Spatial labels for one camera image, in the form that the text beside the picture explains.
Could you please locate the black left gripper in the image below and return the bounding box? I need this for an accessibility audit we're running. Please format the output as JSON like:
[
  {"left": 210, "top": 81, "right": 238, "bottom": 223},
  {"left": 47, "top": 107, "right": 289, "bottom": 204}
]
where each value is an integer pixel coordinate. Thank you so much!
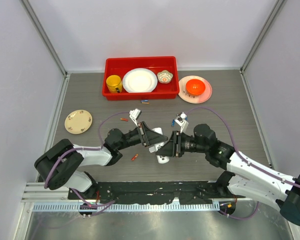
[{"left": 117, "top": 121, "right": 168, "bottom": 151}]

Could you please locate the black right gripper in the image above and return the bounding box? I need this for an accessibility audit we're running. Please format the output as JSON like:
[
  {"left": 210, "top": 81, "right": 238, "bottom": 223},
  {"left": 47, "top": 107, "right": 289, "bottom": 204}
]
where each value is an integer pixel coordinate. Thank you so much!
[{"left": 156, "top": 130, "right": 208, "bottom": 157}]

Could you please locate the white remote control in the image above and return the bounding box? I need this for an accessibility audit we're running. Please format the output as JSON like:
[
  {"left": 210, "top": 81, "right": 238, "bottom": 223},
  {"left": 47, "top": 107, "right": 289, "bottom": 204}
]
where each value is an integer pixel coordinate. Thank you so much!
[{"left": 148, "top": 127, "right": 170, "bottom": 164}]

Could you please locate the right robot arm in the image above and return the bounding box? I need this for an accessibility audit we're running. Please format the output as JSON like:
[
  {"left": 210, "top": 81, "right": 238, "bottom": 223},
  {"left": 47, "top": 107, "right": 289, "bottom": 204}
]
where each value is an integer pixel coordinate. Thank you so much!
[{"left": 156, "top": 124, "right": 300, "bottom": 226}]

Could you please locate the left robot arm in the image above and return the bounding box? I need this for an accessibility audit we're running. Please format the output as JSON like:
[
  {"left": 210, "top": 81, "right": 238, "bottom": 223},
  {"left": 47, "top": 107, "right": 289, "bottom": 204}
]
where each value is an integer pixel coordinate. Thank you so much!
[{"left": 34, "top": 121, "right": 168, "bottom": 200}]

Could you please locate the red orange battery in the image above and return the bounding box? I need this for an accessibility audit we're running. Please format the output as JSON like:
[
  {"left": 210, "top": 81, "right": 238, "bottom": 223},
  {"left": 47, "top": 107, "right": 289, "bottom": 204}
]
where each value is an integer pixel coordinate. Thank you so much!
[{"left": 131, "top": 154, "right": 139, "bottom": 161}]

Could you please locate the blue orange battery near bin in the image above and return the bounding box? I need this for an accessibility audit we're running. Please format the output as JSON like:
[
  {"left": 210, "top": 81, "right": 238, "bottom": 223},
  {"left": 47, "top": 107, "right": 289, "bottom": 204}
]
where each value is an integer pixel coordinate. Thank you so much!
[{"left": 140, "top": 100, "right": 149, "bottom": 104}]

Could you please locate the pink plate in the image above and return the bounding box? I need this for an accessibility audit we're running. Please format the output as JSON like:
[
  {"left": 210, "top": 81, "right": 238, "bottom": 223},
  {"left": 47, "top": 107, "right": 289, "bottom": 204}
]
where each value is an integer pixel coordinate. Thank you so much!
[{"left": 178, "top": 75, "right": 213, "bottom": 104}]

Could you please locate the white plate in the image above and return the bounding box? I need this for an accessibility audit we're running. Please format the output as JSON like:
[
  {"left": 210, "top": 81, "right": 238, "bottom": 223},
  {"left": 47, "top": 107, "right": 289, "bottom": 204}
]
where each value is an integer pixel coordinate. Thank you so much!
[{"left": 122, "top": 68, "right": 158, "bottom": 93}]

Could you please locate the small patterned flower bowl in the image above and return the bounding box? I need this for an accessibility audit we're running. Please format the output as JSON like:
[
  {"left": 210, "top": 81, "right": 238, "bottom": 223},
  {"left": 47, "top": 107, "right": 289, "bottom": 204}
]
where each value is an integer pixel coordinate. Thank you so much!
[{"left": 157, "top": 70, "right": 174, "bottom": 84}]

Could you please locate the yellow mug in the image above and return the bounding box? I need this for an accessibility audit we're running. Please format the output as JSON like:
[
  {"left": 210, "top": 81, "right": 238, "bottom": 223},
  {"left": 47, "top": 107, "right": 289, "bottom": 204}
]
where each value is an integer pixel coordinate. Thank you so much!
[{"left": 106, "top": 75, "right": 123, "bottom": 94}]

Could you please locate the orange bowl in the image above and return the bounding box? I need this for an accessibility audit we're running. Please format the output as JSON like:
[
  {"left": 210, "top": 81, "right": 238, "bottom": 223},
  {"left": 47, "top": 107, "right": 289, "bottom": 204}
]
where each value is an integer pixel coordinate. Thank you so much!
[{"left": 185, "top": 79, "right": 206, "bottom": 96}]

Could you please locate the cream floral saucer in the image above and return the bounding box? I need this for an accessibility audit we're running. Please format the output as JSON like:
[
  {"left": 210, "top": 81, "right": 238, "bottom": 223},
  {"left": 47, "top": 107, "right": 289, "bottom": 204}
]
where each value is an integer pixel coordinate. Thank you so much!
[{"left": 64, "top": 109, "right": 93, "bottom": 135}]

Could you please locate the red plastic bin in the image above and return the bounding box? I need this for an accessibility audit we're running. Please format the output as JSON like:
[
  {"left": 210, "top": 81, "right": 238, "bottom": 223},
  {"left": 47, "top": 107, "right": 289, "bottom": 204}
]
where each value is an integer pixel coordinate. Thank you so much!
[{"left": 102, "top": 56, "right": 180, "bottom": 101}]

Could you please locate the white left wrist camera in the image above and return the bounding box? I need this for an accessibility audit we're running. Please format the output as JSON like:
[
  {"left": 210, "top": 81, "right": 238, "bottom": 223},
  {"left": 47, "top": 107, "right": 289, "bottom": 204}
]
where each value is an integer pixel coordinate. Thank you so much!
[{"left": 129, "top": 108, "right": 142, "bottom": 127}]

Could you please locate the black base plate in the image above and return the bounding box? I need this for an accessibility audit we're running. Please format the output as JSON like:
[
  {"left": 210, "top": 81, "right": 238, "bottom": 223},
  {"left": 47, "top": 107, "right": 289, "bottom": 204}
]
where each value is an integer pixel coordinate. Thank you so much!
[{"left": 67, "top": 180, "right": 246, "bottom": 205}]

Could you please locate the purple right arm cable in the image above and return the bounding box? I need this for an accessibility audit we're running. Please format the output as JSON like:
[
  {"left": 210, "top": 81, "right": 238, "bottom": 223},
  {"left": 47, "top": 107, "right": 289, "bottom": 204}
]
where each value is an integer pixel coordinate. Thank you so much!
[{"left": 184, "top": 106, "right": 300, "bottom": 221}]

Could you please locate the white slotted cable duct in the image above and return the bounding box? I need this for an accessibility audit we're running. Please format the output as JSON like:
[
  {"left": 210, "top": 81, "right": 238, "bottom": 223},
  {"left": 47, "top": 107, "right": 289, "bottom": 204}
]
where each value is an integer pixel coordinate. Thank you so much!
[{"left": 32, "top": 201, "right": 220, "bottom": 213}]

